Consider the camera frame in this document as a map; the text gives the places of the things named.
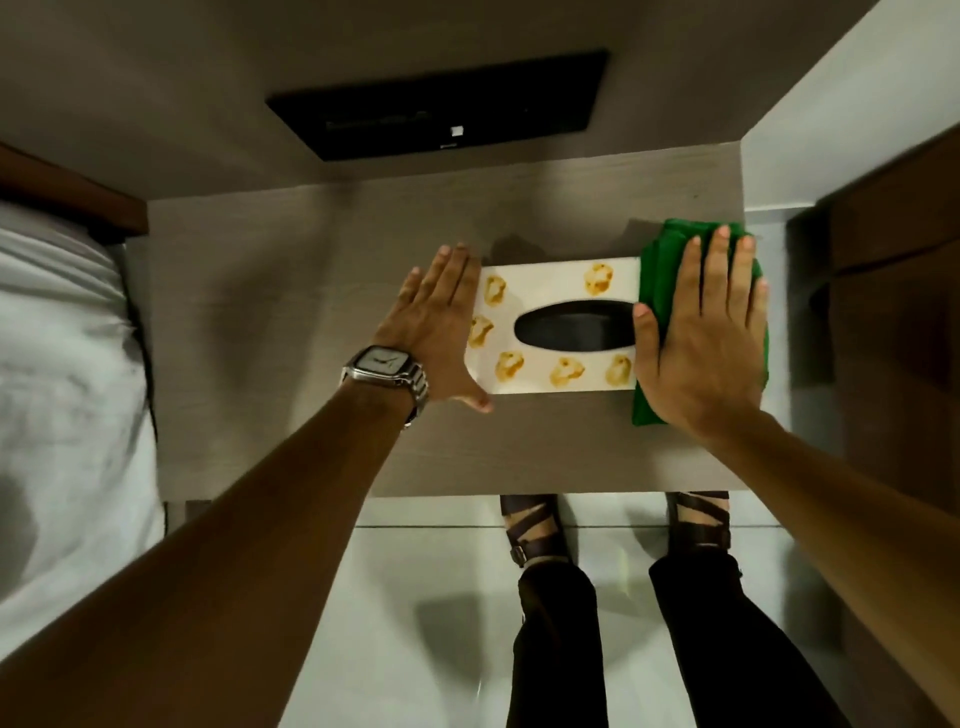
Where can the person's right brown sandal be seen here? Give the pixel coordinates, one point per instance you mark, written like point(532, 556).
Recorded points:
point(701, 521)

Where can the person's left middle finger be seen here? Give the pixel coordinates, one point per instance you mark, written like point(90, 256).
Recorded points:
point(453, 276)

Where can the person's right middle finger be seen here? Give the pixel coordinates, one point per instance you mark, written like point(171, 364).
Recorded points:
point(718, 262)

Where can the person's right leg black trousers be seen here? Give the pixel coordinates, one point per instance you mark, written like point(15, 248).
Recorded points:
point(720, 645)

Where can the person's left brown sandal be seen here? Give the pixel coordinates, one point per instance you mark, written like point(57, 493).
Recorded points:
point(534, 529)

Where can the person's left thumb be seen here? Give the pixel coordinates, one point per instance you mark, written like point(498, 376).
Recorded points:
point(472, 394)

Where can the person's left little finger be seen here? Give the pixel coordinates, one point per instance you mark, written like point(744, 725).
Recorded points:
point(405, 292)

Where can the person's brown sandal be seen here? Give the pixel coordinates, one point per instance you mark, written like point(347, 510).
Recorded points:
point(701, 521)
point(534, 529)

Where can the white yellow-flowered tissue box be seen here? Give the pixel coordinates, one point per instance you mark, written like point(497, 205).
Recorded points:
point(555, 289)

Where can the person's leg black trousers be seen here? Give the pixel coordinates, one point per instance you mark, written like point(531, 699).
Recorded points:
point(559, 645)
point(720, 645)

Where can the silver metal wristwatch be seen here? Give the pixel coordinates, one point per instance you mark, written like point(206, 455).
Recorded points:
point(384, 364)

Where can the brown wooden headboard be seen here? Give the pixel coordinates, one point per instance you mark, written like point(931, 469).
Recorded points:
point(67, 187)

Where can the brown wooden cabinet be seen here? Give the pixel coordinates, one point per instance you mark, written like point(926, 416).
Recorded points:
point(892, 315)

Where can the person's right forearm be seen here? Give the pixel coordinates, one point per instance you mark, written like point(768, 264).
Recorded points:
point(847, 525)

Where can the person's left hand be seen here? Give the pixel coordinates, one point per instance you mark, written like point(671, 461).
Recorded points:
point(431, 337)

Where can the person's right little finger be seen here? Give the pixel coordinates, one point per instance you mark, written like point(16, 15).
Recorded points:
point(759, 300)

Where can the bed with white sheet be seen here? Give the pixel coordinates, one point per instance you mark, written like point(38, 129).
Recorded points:
point(67, 420)

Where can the black wall panel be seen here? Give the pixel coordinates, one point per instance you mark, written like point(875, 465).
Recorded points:
point(435, 105)

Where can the green cloth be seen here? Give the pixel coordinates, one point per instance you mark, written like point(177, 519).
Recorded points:
point(660, 262)

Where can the person's right hand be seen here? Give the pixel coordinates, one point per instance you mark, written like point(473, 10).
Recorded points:
point(709, 360)

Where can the person's left forearm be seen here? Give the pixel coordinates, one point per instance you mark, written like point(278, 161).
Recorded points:
point(247, 540)

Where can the person's right thumb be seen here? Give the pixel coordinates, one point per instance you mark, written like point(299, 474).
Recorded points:
point(646, 337)

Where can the person's left leg black trousers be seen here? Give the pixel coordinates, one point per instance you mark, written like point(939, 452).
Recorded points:
point(559, 645)

